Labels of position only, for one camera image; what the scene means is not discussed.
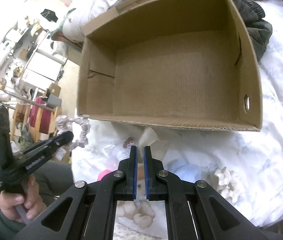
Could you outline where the clear plastic bag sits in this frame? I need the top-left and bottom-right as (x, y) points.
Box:
(101, 137), (134, 169)

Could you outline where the light blue fluffy scrunchie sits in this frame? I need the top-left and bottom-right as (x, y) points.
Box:
(166, 159), (202, 183)

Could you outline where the beige floral scrunchie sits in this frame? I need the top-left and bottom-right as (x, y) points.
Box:
(208, 166), (240, 204)

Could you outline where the brown cardboard box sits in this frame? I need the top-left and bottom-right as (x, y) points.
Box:
(77, 0), (262, 131)

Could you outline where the camouflage jacket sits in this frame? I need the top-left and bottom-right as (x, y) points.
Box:
(233, 0), (273, 61)

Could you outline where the person's left hand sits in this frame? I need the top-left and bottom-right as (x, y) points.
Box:
(0, 175), (47, 223)

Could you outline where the white checkered blanket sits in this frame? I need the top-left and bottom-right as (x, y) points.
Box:
(61, 0), (120, 43)

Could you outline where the mauve fabric scrunchie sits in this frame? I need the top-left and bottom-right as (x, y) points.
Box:
(55, 115), (90, 151)

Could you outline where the white knotted cloth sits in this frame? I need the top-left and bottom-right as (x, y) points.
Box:
(138, 127), (170, 163)

